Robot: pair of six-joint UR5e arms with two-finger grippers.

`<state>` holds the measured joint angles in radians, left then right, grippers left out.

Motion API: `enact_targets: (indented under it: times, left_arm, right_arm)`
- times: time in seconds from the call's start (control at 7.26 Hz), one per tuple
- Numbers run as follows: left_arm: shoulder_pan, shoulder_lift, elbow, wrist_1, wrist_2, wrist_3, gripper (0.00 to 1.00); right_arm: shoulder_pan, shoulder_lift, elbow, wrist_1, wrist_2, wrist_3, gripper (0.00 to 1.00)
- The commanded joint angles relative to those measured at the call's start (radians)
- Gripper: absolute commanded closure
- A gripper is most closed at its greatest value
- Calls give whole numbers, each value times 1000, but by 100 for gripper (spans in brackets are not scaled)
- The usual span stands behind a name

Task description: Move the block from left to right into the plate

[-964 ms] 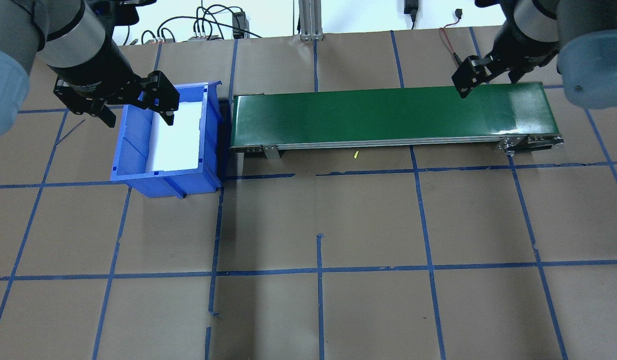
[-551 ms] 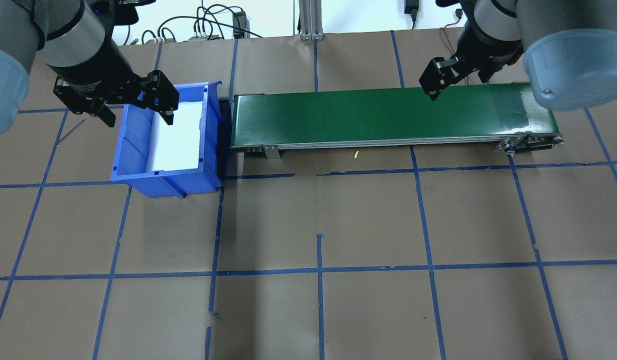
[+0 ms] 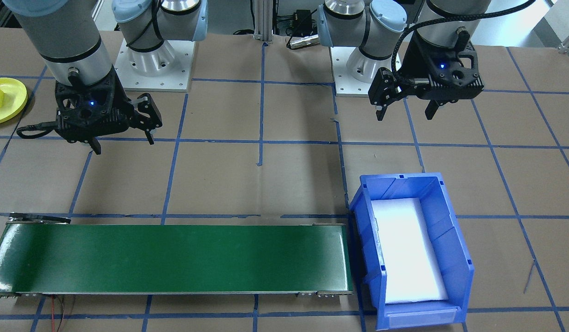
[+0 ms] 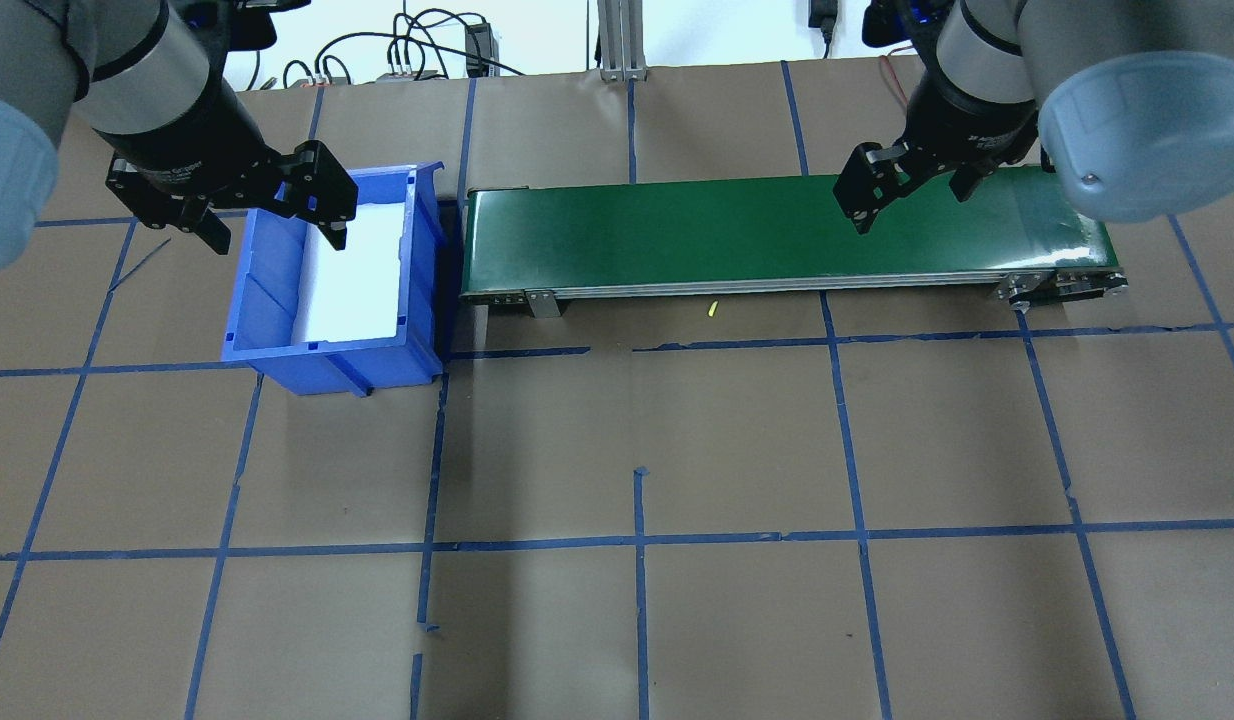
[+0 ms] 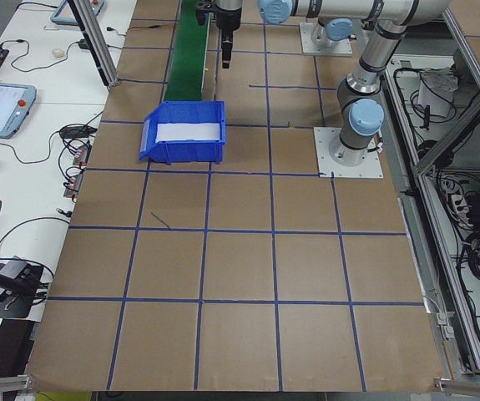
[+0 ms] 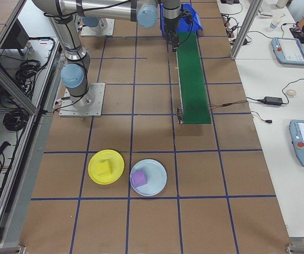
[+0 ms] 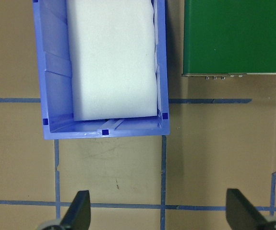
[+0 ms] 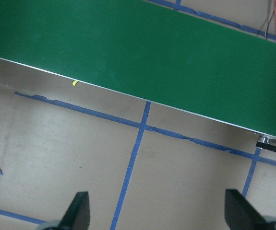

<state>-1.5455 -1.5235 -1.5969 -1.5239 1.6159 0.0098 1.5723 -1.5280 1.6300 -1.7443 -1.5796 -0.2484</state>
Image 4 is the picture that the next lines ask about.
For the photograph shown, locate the aluminium upright post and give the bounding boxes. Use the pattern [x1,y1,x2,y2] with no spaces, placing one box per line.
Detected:
[595,0,651,83]

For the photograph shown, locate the green conveyor belt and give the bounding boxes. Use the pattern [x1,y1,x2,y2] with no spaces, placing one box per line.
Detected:
[459,165,1130,321]

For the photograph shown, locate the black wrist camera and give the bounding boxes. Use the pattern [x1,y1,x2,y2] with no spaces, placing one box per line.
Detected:
[862,0,943,49]
[182,0,278,53]

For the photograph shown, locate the blue plastic storage bin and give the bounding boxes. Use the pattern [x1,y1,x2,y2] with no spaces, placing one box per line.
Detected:
[221,160,448,399]

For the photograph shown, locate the white foam pad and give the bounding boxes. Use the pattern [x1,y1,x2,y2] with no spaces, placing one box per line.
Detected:
[292,200,410,343]

